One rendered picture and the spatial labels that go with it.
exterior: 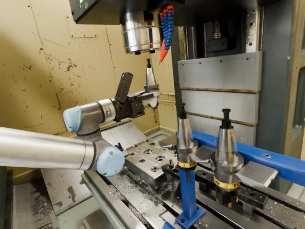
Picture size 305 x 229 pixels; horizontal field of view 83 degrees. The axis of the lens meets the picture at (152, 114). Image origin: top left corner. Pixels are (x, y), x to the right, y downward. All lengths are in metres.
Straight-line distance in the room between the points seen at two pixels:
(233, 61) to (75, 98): 1.24
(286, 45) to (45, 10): 1.52
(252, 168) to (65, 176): 1.28
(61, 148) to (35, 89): 1.16
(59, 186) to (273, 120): 1.34
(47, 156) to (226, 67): 0.84
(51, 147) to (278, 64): 0.88
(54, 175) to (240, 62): 1.38
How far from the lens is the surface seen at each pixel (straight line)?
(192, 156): 0.41
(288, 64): 0.93
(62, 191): 1.40
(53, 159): 0.44
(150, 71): 0.70
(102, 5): 0.57
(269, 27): 0.95
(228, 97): 1.00
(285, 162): 0.40
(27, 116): 1.59
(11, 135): 0.44
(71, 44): 1.65
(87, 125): 0.57
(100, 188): 0.91
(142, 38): 0.63
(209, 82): 1.03
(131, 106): 0.63
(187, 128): 0.42
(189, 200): 0.64
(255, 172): 0.38
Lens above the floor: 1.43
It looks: 17 degrees down
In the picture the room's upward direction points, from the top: 8 degrees counter-clockwise
